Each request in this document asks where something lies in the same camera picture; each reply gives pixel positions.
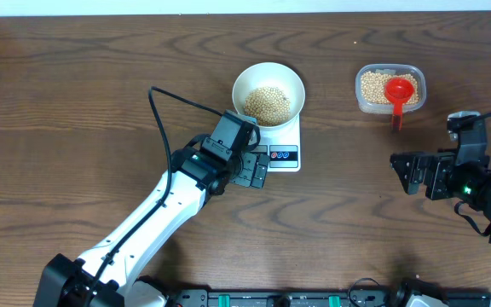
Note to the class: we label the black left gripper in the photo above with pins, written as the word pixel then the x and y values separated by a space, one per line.
pixel 245 178

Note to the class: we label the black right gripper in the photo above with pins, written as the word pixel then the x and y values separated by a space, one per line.
pixel 439 165

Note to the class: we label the red plastic measuring scoop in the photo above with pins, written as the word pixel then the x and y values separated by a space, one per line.
pixel 398 91

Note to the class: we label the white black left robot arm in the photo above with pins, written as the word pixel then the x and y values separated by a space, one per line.
pixel 106 274

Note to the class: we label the white digital kitchen scale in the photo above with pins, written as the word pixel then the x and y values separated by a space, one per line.
pixel 283 146

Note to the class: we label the soybeans in bowl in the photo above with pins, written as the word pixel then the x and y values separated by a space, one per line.
pixel 269 105

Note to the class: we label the white round bowl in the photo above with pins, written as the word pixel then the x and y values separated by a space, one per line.
pixel 273 75

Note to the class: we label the soybeans in container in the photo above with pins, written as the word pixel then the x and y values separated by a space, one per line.
pixel 373 87

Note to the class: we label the clear plastic container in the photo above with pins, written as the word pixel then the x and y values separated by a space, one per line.
pixel 392 69

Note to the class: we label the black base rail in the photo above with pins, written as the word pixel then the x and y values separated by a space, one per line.
pixel 205 298

